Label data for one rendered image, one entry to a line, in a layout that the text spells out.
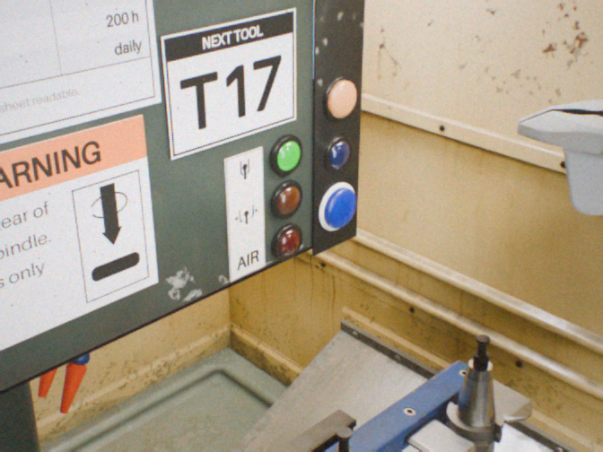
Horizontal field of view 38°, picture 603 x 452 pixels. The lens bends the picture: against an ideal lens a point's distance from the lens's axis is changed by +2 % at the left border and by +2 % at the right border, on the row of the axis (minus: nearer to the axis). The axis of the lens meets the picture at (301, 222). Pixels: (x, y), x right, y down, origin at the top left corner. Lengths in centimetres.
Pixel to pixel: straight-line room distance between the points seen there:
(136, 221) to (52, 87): 9
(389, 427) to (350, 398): 72
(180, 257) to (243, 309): 156
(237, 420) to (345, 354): 36
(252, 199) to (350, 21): 13
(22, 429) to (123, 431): 60
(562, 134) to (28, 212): 31
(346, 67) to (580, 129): 15
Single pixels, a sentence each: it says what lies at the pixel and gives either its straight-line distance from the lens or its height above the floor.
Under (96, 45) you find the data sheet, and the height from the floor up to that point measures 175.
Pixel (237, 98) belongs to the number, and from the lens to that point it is 51.
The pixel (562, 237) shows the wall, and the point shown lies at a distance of 139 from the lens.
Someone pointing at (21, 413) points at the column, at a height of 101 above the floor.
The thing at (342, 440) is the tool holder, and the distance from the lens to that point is 82.
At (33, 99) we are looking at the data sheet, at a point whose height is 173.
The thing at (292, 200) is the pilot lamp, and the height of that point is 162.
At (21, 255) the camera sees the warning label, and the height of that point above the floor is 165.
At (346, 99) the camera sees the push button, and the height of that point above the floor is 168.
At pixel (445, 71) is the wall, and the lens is 142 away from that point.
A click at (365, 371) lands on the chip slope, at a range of 173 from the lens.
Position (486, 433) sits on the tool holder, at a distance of 100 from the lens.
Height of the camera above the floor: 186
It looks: 27 degrees down
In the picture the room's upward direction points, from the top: straight up
